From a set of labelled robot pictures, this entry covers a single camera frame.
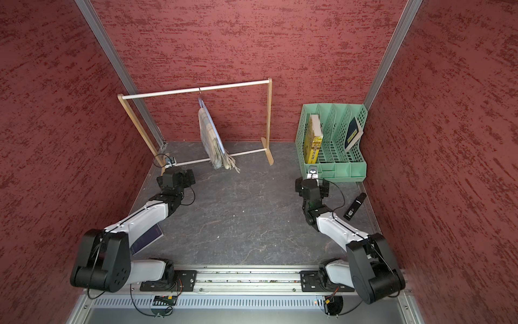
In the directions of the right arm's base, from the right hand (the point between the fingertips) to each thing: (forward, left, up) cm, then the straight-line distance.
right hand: (309, 181), depth 89 cm
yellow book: (+15, -3, +12) cm, 19 cm away
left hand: (+3, +59, +3) cm, 59 cm away
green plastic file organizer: (+36, -22, -8) cm, 43 cm away
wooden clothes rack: (+28, +18, -11) cm, 35 cm away
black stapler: (-6, -24, -14) cm, 28 cm away
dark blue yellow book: (+29, -29, +1) cm, 41 cm away
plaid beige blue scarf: (+13, +42, +2) cm, 44 cm away
